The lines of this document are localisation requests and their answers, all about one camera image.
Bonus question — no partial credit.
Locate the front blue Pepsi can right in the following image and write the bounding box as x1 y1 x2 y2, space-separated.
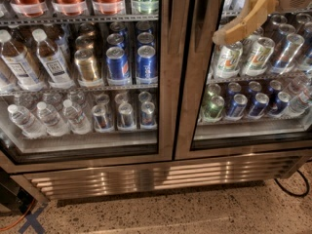
136 45 158 84

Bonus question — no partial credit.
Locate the small silver can left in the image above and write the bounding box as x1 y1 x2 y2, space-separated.
92 104 113 133

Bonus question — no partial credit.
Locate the water bottle right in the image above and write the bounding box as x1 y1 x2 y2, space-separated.
62 99 92 135

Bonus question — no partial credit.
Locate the front blue Pepsi can left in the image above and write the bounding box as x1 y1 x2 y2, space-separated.
106 47 131 86

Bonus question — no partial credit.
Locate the small silver can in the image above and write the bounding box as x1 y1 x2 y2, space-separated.
92 104 113 133
140 101 156 129
118 102 136 130

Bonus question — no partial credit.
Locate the front gold can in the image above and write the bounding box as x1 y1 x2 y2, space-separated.
74 49 103 88

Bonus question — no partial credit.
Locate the water bottle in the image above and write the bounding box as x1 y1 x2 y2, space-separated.
37 101 70 137
62 99 92 135
8 104 47 138

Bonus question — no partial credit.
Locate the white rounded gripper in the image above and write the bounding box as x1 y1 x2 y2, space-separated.
213 0 312 45

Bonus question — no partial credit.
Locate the blue can bottom left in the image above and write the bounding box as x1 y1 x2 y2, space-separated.
225 94 248 120

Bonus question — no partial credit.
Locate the white 7Up can right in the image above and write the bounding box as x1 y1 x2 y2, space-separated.
241 37 275 76

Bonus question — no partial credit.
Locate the green can bottom shelf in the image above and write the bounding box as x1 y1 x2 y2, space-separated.
202 95 224 122

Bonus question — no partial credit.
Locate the blue can bottom right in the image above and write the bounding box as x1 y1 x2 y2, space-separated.
247 93 269 119

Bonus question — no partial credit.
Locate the steel fridge base grille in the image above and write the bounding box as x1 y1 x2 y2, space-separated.
13 148 312 202

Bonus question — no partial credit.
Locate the tea bottle far left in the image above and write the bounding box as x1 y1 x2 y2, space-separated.
0 29 45 92

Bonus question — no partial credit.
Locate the water bottle middle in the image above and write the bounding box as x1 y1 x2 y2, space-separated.
37 101 70 137

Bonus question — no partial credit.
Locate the orange cable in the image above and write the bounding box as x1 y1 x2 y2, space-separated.
0 198 36 232

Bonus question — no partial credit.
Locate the white 7up can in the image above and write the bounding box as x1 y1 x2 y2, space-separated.
214 41 243 79
241 37 275 76

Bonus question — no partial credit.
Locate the steel fridge door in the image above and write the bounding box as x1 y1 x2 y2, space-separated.
1 0 187 174
175 0 312 160

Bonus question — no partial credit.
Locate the silver blue can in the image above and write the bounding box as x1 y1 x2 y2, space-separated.
270 33 304 74

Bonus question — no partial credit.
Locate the white 7Up can left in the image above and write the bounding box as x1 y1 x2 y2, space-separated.
214 41 243 79

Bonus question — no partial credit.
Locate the tea bottle white cap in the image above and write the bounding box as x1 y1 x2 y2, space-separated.
32 28 74 89

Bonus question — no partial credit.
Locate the small silver can middle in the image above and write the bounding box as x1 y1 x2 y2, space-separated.
118 102 136 130

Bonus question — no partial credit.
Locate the black power cable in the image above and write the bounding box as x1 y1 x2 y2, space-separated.
273 169 311 199

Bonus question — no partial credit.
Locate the water bottle left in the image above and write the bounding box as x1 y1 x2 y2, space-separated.
8 104 47 138

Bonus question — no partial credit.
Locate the small silver can right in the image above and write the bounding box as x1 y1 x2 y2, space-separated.
140 101 156 129

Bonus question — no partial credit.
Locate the blue pepsi can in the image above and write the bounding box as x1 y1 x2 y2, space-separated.
106 47 131 86
136 45 158 84

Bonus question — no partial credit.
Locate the blue tape cross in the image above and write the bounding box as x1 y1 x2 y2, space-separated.
19 203 48 234

